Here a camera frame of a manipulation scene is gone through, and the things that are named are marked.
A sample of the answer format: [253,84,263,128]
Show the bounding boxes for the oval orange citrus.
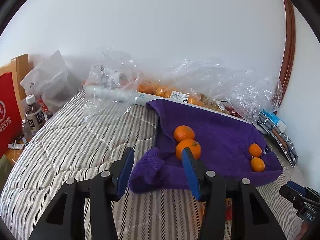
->
[250,157,265,172]

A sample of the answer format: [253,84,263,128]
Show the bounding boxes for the large orange mandarin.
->
[248,143,262,158]

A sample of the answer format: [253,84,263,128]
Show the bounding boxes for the small orange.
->
[174,125,195,142]

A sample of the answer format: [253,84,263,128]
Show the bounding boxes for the person's right hand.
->
[295,222,319,240]

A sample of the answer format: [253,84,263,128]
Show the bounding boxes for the purple towel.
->
[129,99,283,193]

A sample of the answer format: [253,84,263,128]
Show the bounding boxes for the blue checked folded cloth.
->
[258,112,299,167]

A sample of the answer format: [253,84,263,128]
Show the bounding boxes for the striped bed quilt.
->
[0,89,308,240]

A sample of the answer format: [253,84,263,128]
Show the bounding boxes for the blue white tissue pack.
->
[263,109,286,132]

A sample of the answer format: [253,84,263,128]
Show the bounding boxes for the red paper bag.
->
[0,73,22,157]

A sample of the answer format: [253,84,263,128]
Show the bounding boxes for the tea bottle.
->
[25,94,46,135]

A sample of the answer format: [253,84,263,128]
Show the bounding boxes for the bagged oranges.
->
[135,80,230,114]

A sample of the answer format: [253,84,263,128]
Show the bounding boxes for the white tray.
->
[84,84,251,125]

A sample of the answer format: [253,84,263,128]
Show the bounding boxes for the white plastic bag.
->
[20,50,78,113]

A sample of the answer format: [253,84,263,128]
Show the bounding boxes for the clear plastic bags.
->
[84,48,283,121]

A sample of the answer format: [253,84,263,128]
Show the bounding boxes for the brown wooden door frame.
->
[279,0,296,103]

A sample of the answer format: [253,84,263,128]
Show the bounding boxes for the wooden chair frame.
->
[0,54,34,119]

